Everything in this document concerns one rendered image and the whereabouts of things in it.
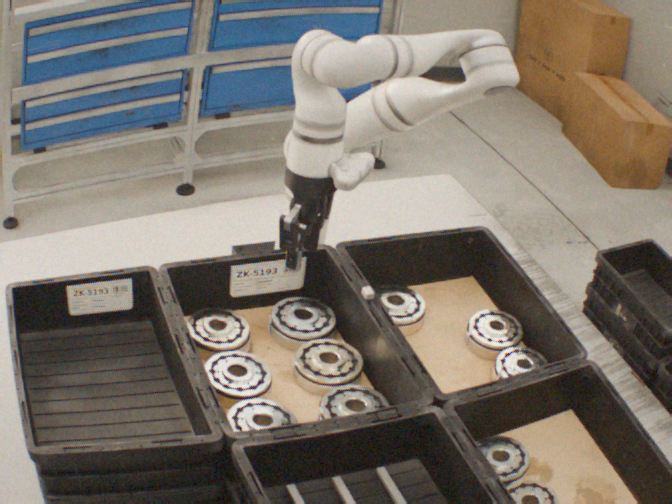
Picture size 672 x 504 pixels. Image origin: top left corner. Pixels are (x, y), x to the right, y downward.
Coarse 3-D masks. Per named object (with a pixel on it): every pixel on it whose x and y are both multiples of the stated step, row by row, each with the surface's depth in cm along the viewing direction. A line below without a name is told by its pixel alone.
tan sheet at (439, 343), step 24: (432, 288) 157; (456, 288) 157; (480, 288) 158; (432, 312) 151; (456, 312) 151; (408, 336) 144; (432, 336) 145; (456, 336) 146; (432, 360) 140; (456, 360) 140; (480, 360) 141; (456, 384) 135
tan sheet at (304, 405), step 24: (240, 312) 145; (264, 312) 145; (264, 336) 140; (336, 336) 143; (264, 360) 135; (288, 360) 136; (288, 384) 131; (360, 384) 133; (288, 408) 127; (312, 408) 127
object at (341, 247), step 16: (352, 240) 148; (368, 240) 148; (384, 240) 149; (400, 240) 150; (496, 240) 153; (512, 256) 150; (352, 272) 140; (544, 304) 139; (384, 320) 131; (560, 320) 135; (400, 336) 128; (416, 368) 122; (544, 368) 125; (432, 384) 120; (480, 384) 120; (496, 384) 121; (448, 400) 117
